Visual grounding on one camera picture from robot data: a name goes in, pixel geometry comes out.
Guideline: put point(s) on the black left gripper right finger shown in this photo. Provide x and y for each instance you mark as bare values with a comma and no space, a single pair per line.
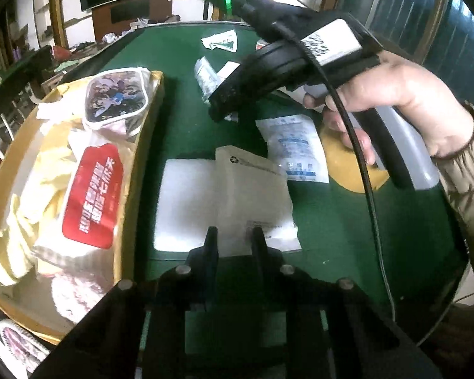
332,328

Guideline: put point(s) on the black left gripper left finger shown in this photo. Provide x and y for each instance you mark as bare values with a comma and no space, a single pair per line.
136,319

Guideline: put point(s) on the white blue medicine sachet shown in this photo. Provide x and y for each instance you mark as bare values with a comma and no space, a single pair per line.
294,145

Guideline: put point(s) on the red white wet wipes pack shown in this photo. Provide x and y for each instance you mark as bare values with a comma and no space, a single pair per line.
88,213

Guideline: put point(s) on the yellow padded envelope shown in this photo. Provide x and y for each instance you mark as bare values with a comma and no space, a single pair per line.
341,162

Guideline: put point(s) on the white foam sheet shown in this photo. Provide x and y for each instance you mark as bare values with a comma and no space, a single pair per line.
186,206

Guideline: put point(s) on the pale yellow cloth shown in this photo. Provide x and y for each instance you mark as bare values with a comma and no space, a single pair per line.
29,213

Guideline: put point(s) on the white printed plastic bag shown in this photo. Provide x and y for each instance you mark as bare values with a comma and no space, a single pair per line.
252,192

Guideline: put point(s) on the anime print pencil case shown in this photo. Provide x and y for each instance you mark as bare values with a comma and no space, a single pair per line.
117,95

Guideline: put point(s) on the white cloth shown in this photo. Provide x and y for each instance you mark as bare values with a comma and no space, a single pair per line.
64,104

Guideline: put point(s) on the person's right hand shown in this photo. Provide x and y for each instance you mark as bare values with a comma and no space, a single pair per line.
420,96

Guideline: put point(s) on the white paper sheet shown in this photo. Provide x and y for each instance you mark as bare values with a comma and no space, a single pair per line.
228,68

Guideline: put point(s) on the white green paper packet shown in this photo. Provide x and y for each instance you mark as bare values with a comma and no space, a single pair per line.
226,41

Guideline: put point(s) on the silver printed tube pack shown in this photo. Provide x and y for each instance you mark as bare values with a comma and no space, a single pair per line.
206,77

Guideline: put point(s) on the yellow cardboard box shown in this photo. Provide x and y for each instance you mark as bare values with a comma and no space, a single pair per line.
29,303

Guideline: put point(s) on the pink patterned zipper pouch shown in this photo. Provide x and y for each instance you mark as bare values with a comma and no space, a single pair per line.
24,347

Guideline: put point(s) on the brown tv cabinet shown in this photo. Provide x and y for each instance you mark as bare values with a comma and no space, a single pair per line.
117,16

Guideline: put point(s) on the red plastic bag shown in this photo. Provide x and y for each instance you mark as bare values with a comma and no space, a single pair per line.
61,54

